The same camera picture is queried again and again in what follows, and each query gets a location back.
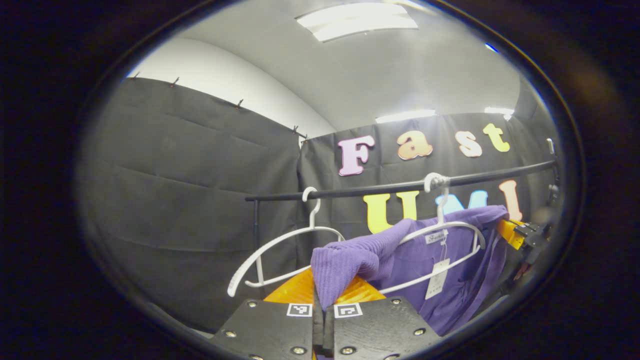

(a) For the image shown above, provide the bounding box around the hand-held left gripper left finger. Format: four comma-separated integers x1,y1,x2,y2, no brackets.
210,267,321,360

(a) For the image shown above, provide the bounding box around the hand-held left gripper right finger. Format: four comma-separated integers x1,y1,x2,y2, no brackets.
325,275,444,360

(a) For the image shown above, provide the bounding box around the white clothes hanger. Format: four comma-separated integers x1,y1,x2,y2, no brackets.
227,186,346,299
379,172,487,296

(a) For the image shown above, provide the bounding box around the purple ribbed jacket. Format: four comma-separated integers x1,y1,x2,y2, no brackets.
310,205,511,337

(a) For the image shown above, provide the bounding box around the black clothes rack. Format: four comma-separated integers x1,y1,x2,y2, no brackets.
245,159,559,282

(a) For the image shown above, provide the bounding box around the dark stand with device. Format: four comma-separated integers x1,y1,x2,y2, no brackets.
544,137,562,208

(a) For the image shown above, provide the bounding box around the white paper price tag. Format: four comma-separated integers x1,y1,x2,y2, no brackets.
424,258,451,301

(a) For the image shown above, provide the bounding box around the small ceiling light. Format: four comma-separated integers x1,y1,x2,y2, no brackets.
483,106,516,121

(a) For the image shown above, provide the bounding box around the long ceiling light strip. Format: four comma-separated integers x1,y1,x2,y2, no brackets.
375,109,437,125

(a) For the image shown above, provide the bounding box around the black backdrop cloth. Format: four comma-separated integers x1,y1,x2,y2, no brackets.
75,75,562,333

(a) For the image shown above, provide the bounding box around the large ceiling light panel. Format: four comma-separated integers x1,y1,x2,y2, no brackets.
295,1,420,44

